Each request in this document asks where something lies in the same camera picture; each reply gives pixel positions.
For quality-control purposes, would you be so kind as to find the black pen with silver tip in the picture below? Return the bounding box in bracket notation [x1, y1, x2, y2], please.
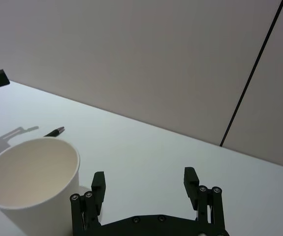
[43, 126, 65, 138]

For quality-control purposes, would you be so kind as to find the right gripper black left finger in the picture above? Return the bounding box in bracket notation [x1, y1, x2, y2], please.
[69, 171, 107, 236]

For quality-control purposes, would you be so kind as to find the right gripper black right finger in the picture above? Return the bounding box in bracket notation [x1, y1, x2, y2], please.
[183, 167, 224, 225]

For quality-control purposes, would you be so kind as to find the white paper cup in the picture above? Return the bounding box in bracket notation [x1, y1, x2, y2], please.
[0, 137, 81, 236]

